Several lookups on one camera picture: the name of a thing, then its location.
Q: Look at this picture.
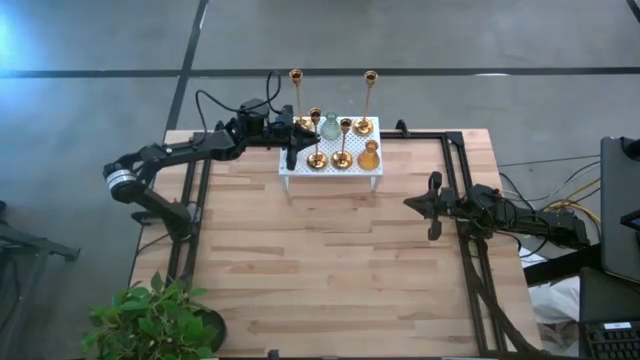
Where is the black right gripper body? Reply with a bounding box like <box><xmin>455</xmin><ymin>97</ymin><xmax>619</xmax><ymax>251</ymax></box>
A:
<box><xmin>428</xmin><ymin>171</ymin><xmax>459</xmax><ymax>241</ymax></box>

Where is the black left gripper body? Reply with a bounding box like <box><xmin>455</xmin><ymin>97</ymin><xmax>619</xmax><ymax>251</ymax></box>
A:
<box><xmin>269</xmin><ymin>104</ymin><xmax>301</xmax><ymax>171</ymax></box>

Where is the medium brass candlestick holder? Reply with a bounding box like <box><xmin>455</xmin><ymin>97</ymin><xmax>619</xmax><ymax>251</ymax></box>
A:
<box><xmin>306</xmin><ymin>106</ymin><xmax>330</xmax><ymax>171</ymax></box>

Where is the green glass candle holder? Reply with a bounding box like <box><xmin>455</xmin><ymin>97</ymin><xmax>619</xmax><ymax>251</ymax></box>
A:
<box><xmin>319</xmin><ymin>111</ymin><xmax>342</xmax><ymax>142</ymax></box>

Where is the short brass candlestick holder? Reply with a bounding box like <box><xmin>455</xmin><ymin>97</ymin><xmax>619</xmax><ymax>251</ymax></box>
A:
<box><xmin>331</xmin><ymin>117</ymin><xmax>355</xmax><ymax>171</ymax></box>

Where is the tall brass candlestick holder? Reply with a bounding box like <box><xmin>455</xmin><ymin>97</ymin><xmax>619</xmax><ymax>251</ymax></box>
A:
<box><xmin>352</xmin><ymin>69</ymin><xmax>380</xmax><ymax>138</ymax></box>
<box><xmin>288</xmin><ymin>68</ymin><xmax>315</xmax><ymax>134</ymax></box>

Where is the amber glass candle holder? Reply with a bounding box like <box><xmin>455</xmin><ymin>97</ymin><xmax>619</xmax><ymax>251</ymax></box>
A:
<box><xmin>357</xmin><ymin>139</ymin><xmax>382</xmax><ymax>172</ymax></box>

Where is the white perforated metal shelf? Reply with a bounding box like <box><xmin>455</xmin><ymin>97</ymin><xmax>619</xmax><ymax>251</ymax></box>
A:
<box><xmin>278</xmin><ymin>115</ymin><xmax>385</xmax><ymax>194</ymax></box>

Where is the white paper sheet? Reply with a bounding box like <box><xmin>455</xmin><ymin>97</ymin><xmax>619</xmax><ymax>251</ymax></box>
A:
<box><xmin>517</xmin><ymin>247</ymin><xmax>547</xmax><ymax>269</ymax></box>

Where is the black beam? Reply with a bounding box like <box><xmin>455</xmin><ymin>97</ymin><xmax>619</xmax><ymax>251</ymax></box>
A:
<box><xmin>522</xmin><ymin>243</ymin><xmax>604</xmax><ymax>287</ymax></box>

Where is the white bag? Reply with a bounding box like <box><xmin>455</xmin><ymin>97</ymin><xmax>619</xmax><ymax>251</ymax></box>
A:
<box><xmin>528</xmin><ymin>276</ymin><xmax>584</xmax><ymax>357</ymax></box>

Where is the black monitor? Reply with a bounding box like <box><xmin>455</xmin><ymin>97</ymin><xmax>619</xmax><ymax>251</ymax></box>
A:
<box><xmin>599</xmin><ymin>135</ymin><xmax>640</xmax><ymax>286</ymax></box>

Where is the black laptop with keyboard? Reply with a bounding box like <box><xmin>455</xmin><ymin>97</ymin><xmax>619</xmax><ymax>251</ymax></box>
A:
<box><xmin>578</xmin><ymin>267</ymin><xmax>640</xmax><ymax>360</ymax></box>

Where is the small device with blue screen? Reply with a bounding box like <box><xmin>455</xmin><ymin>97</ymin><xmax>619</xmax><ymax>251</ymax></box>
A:
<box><xmin>620</xmin><ymin>208</ymin><xmax>640</xmax><ymax>234</ymax></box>

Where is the black plant pot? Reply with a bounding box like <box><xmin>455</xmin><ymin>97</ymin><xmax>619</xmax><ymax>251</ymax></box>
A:
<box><xmin>192</xmin><ymin>305</ymin><xmax>228</xmax><ymax>354</ymax></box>

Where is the green leafy plant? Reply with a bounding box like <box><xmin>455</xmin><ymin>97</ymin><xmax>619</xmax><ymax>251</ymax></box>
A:
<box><xmin>79</xmin><ymin>271</ymin><xmax>221</xmax><ymax>360</ymax></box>

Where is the black metal stand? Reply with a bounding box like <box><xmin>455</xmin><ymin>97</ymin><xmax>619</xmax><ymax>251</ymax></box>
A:
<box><xmin>0</xmin><ymin>198</ymin><xmax>82</xmax><ymax>360</ymax></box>

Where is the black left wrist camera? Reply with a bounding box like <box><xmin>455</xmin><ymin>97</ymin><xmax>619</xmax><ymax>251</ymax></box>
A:
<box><xmin>236</xmin><ymin>97</ymin><xmax>272</xmax><ymax>135</ymax></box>

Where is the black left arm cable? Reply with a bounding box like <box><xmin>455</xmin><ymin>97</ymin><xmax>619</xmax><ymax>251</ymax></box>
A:
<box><xmin>194</xmin><ymin>69</ymin><xmax>284</xmax><ymax>135</ymax></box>

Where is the black aluminium table frame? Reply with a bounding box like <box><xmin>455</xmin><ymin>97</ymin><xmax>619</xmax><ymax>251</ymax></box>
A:
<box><xmin>166</xmin><ymin>119</ymin><xmax>549</xmax><ymax>360</ymax></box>

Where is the yellow cable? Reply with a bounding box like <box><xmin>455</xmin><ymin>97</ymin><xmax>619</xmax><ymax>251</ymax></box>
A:
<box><xmin>542</xmin><ymin>177</ymin><xmax>602</xmax><ymax>225</ymax></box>

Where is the grey floor cable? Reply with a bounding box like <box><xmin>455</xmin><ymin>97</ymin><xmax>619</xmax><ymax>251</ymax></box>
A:
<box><xmin>499</xmin><ymin>153</ymin><xmax>604</xmax><ymax>169</ymax></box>

